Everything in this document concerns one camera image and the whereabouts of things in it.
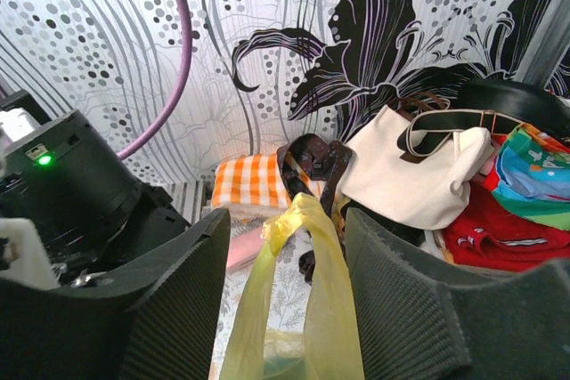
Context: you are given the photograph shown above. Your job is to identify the red cloth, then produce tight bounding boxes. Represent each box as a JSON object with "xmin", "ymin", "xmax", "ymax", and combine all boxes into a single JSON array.
[{"xmin": 442, "ymin": 184, "xmax": 569, "ymax": 272}]

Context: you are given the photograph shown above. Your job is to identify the brown patterned strap bag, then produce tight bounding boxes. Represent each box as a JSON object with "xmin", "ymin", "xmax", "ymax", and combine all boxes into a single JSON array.
[{"xmin": 277, "ymin": 133, "xmax": 352, "ymax": 259}]

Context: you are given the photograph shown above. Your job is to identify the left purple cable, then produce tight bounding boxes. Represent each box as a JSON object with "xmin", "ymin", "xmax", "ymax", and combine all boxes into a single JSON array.
[{"xmin": 114, "ymin": 0, "xmax": 195, "ymax": 162}]

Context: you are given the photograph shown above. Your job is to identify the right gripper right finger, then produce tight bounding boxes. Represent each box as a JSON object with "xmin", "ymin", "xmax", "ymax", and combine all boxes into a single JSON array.
[{"xmin": 346, "ymin": 209, "xmax": 569, "ymax": 379}]

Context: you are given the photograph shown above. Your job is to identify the colourful printed bag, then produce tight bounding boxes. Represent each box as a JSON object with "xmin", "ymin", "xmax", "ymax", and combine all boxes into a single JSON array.
[{"xmin": 483, "ymin": 124, "xmax": 569, "ymax": 231}]

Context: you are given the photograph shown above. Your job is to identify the black hat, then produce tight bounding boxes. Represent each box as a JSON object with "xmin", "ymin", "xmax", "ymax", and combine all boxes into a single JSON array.
[{"xmin": 452, "ymin": 78, "xmax": 569, "ymax": 141}]

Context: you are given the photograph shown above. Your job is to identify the cream canvas tote bag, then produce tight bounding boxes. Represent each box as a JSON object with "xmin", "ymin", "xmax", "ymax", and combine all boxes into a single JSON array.
[{"xmin": 337, "ymin": 106, "xmax": 493, "ymax": 230}]

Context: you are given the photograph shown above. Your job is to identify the yellow trash bag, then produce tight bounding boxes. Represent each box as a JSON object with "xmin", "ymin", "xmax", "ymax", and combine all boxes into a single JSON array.
[{"xmin": 219, "ymin": 194, "xmax": 364, "ymax": 379}]

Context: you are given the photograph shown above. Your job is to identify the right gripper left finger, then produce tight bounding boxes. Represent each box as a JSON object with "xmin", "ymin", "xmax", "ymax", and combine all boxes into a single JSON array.
[{"xmin": 1, "ymin": 209, "xmax": 231, "ymax": 379}]

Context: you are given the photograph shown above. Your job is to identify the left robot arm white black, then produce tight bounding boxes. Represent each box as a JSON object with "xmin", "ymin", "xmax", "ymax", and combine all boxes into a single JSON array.
[{"xmin": 1, "ymin": 90, "xmax": 190, "ymax": 290}]

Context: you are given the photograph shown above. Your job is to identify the teal trash bin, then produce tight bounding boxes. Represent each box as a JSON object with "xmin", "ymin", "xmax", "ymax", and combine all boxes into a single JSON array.
[{"xmin": 263, "ymin": 354, "xmax": 305, "ymax": 380}]

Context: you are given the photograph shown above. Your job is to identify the orange white checkered towel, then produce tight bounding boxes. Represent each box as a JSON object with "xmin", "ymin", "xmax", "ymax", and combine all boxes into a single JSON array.
[{"xmin": 209, "ymin": 152, "xmax": 329, "ymax": 212}]

